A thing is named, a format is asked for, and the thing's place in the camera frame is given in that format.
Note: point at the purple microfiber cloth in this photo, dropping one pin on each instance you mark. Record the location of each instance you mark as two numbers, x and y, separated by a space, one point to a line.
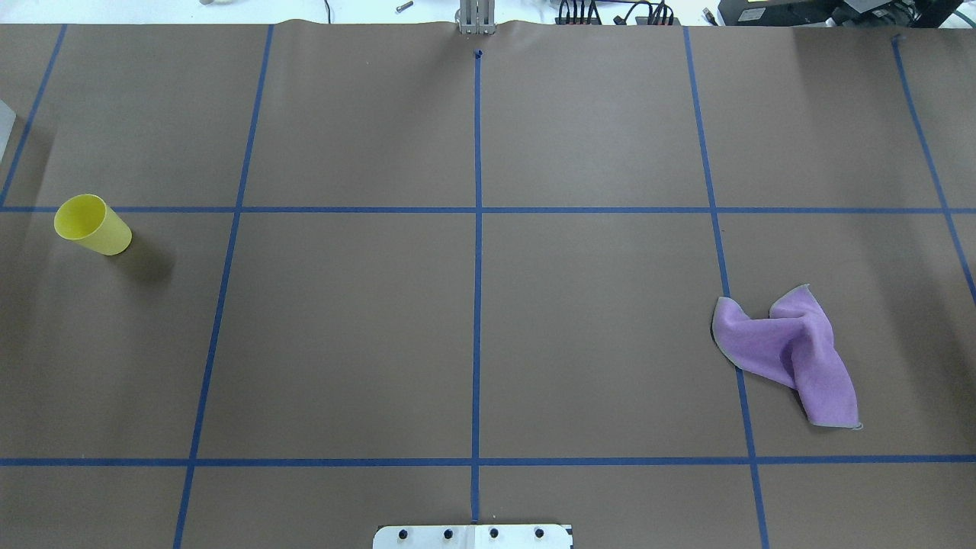
793 346

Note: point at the yellow plastic cup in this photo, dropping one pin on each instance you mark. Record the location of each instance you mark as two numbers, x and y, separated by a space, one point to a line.
88 221

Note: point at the aluminium frame post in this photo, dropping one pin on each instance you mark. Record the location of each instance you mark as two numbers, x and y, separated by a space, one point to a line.
476 17

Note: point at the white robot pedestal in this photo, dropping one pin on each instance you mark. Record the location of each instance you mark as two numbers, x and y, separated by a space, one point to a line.
474 536

